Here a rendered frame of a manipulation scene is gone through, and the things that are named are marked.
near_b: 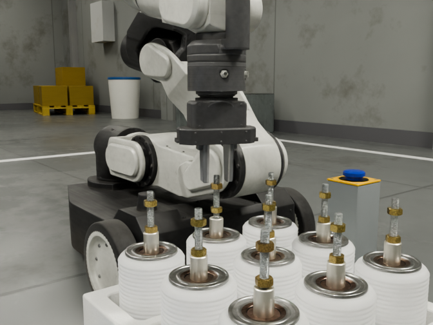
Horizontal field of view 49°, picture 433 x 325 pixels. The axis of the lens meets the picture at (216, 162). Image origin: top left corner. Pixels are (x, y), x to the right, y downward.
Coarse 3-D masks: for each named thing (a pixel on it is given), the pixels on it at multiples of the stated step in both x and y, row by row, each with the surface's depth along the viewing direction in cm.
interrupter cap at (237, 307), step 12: (240, 300) 53; (252, 300) 53; (276, 300) 53; (288, 300) 53; (228, 312) 50; (240, 312) 50; (252, 312) 51; (276, 312) 51; (288, 312) 50; (240, 324) 48; (252, 324) 47; (264, 324) 48; (276, 324) 48; (288, 324) 47
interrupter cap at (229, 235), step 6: (204, 228) 79; (228, 228) 79; (204, 234) 76; (228, 234) 76; (234, 234) 76; (204, 240) 73; (210, 240) 73; (216, 240) 73; (222, 240) 73; (228, 240) 73; (234, 240) 73
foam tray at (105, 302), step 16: (112, 288) 73; (96, 304) 68; (112, 304) 68; (432, 304) 68; (96, 320) 68; (112, 320) 64; (128, 320) 63; (144, 320) 63; (160, 320) 63; (432, 320) 66
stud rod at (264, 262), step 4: (260, 232) 49; (264, 232) 49; (268, 232) 49; (260, 236) 49; (264, 236) 49; (268, 236) 49; (260, 240) 49; (264, 240) 49; (268, 240) 49; (260, 252) 49; (268, 252) 49; (260, 256) 49; (264, 256) 49; (268, 256) 49; (260, 260) 49; (264, 260) 49; (268, 260) 49; (260, 264) 49; (264, 264) 49; (268, 264) 49; (260, 268) 49; (264, 268) 49; (268, 268) 49; (260, 272) 50; (264, 272) 49; (268, 272) 49; (260, 276) 50; (264, 276) 49; (268, 276) 50; (264, 288) 50
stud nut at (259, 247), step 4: (256, 244) 49; (260, 244) 48; (264, 244) 48; (268, 244) 48; (272, 244) 49; (256, 248) 49; (260, 248) 49; (264, 248) 48; (268, 248) 48; (272, 248) 49; (264, 252) 48
